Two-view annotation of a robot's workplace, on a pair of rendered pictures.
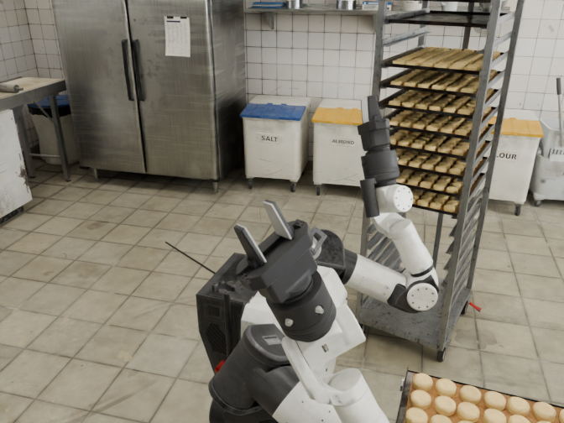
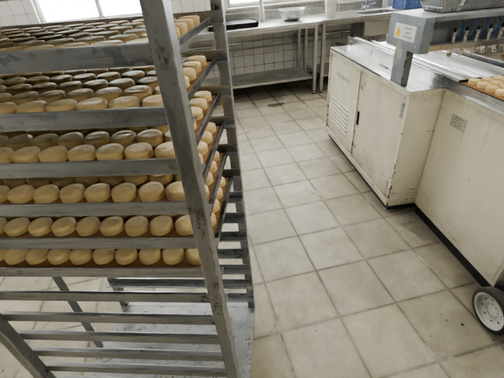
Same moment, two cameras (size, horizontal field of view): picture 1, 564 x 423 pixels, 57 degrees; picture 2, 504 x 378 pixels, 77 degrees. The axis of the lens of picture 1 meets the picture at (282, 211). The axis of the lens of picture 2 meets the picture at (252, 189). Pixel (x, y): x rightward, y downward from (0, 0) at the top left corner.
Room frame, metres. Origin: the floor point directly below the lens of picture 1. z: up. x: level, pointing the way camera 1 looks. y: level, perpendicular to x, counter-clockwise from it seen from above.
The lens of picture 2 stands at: (2.43, 0.03, 1.40)
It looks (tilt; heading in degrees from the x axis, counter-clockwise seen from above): 34 degrees down; 246
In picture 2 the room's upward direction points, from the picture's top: 5 degrees counter-clockwise
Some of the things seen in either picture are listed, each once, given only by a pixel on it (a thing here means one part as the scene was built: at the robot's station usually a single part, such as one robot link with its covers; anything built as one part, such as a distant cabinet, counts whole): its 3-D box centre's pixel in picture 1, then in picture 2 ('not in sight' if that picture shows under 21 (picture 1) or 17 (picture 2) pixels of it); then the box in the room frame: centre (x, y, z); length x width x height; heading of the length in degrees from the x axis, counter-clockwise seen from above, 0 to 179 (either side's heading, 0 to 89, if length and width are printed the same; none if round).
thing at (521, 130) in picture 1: (496, 159); not in sight; (4.23, -1.84, 0.38); 0.64 x 0.54 x 0.77; 163
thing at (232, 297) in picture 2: (453, 297); (181, 296); (2.37, -0.94, 0.24); 0.64 x 0.03 x 0.03; 149
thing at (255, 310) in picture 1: (274, 330); not in sight; (0.99, 0.02, 1.10); 0.34 x 0.30 x 0.36; 160
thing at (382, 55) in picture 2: not in sight; (382, 56); (0.62, -1.61, 0.88); 1.28 x 0.01 x 0.07; 70
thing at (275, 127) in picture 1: (277, 143); not in sight; (4.71, 0.04, 0.38); 0.64 x 0.54 x 0.77; 168
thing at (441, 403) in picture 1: (444, 405); not in sight; (0.94, -0.40, 0.91); 0.05 x 0.05 x 0.02
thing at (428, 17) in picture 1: (454, 18); not in sight; (2.48, -0.78, 1.68); 0.60 x 0.40 x 0.02; 149
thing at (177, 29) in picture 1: (177, 36); not in sight; (4.34, 0.84, 1.39); 0.22 x 0.03 x 0.31; 76
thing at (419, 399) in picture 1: (420, 399); not in sight; (0.96, -0.34, 0.91); 0.05 x 0.05 x 0.02
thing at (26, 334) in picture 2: (390, 222); (121, 334); (2.58, -0.60, 0.60); 0.64 x 0.03 x 0.03; 149
